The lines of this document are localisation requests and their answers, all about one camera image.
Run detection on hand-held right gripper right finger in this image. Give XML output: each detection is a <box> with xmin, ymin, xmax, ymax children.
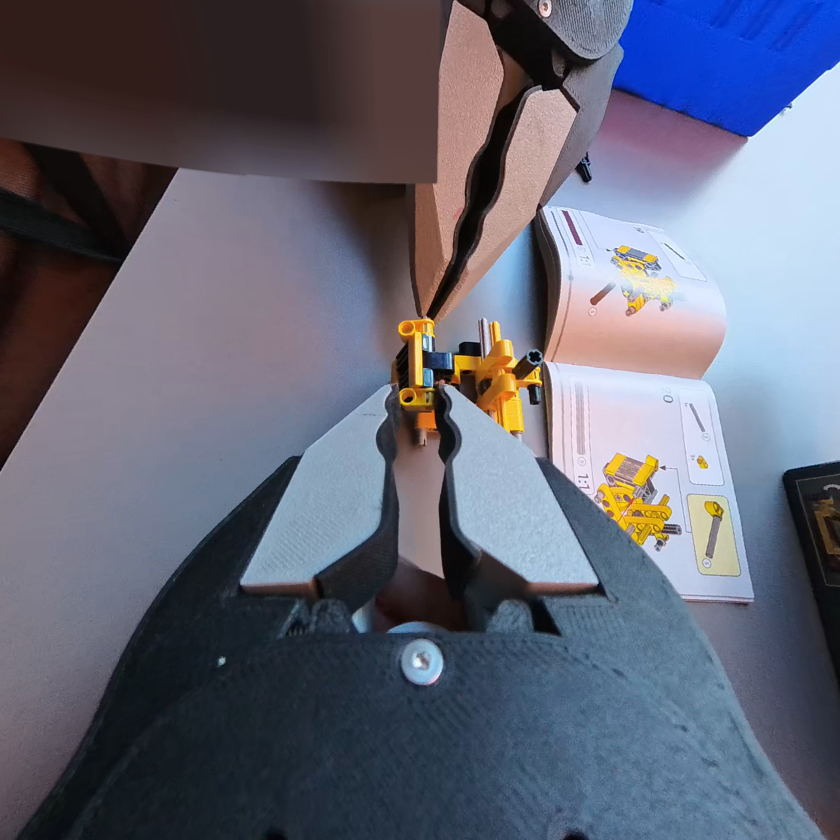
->
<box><xmin>436</xmin><ymin>384</ymin><xmax>601</xmax><ymax>613</ymax></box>

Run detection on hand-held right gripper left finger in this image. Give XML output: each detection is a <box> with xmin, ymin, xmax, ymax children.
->
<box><xmin>241</xmin><ymin>384</ymin><xmax>402</xmax><ymax>616</ymax></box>

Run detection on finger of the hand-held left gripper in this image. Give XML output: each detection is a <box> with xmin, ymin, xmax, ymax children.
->
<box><xmin>407</xmin><ymin>0</ymin><xmax>509</xmax><ymax>320</ymax></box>
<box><xmin>433</xmin><ymin>84</ymin><xmax>581</xmax><ymax>321</ymax></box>

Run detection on yellow and black lego model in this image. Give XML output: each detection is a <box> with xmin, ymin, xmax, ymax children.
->
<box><xmin>392</xmin><ymin>317</ymin><xmax>546</xmax><ymax>447</ymax></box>

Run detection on lego instruction booklet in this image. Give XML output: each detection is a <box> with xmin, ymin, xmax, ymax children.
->
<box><xmin>535</xmin><ymin>205</ymin><xmax>756</xmax><ymax>605</ymax></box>

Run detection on blue plastic bin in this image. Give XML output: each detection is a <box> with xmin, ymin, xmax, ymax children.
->
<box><xmin>610</xmin><ymin>0</ymin><xmax>840</xmax><ymax>139</ymax></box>

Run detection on black printed box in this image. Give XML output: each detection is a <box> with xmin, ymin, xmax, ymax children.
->
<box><xmin>783</xmin><ymin>461</ymin><xmax>840</xmax><ymax>651</ymax></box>

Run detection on person's brown clothing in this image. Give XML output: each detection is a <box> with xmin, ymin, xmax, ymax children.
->
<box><xmin>0</xmin><ymin>138</ymin><xmax>178</xmax><ymax>468</ymax></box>

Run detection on black strap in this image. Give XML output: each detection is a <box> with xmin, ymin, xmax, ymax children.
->
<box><xmin>0</xmin><ymin>187</ymin><xmax>127</xmax><ymax>265</ymax></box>

